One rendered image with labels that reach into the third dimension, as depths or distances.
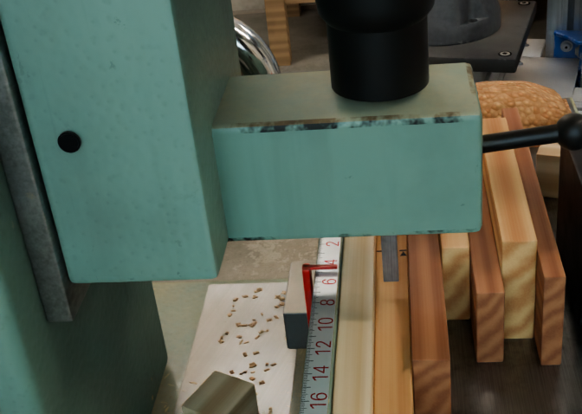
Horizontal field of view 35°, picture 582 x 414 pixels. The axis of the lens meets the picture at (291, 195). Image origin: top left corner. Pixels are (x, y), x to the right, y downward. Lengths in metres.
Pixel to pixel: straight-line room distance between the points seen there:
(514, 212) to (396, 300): 0.09
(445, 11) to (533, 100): 0.44
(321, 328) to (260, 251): 1.84
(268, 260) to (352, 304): 1.77
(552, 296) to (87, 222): 0.26
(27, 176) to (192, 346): 0.33
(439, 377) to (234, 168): 0.15
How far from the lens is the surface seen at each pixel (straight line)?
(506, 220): 0.56
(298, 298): 0.71
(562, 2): 1.42
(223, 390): 0.67
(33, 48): 0.44
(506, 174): 0.61
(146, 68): 0.43
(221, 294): 0.82
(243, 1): 4.02
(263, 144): 0.47
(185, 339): 0.77
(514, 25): 1.30
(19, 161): 0.46
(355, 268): 0.56
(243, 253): 2.34
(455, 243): 0.57
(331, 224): 0.49
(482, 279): 0.55
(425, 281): 0.55
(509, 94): 0.81
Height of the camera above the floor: 1.27
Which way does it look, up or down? 30 degrees down
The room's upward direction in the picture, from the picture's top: 7 degrees counter-clockwise
